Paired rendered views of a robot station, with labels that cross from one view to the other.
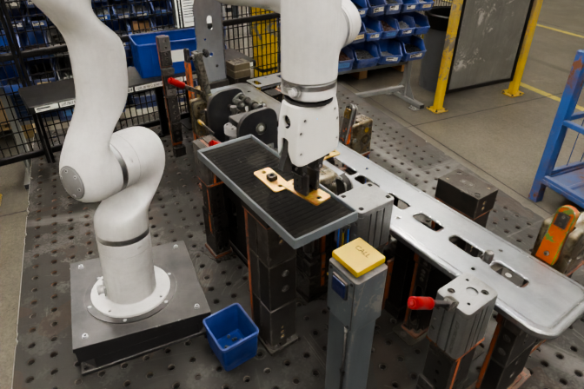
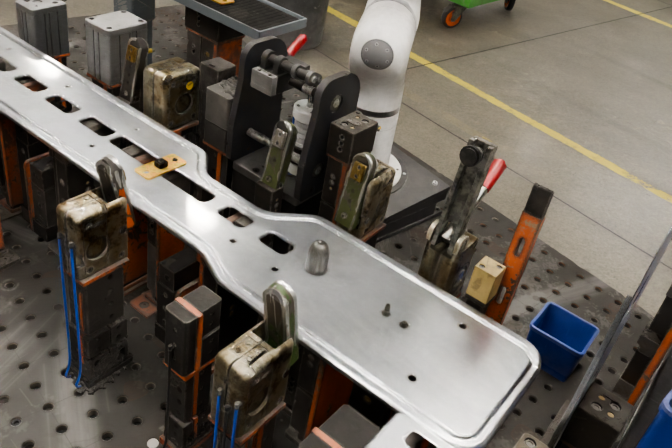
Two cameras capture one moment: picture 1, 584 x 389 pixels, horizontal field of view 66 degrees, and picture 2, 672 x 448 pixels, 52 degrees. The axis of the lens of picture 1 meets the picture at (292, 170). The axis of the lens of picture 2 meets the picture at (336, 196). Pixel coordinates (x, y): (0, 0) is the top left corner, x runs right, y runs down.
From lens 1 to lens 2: 213 cm
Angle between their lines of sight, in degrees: 111
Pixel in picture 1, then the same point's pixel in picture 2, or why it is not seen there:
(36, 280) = (490, 216)
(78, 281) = (420, 170)
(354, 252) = not seen: outside the picture
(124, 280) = not seen: hidden behind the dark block
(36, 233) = (569, 268)
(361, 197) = (121, 19)
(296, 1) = not seen: outside the picture
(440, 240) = (27, 67)
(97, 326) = not seen: hidden behind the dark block
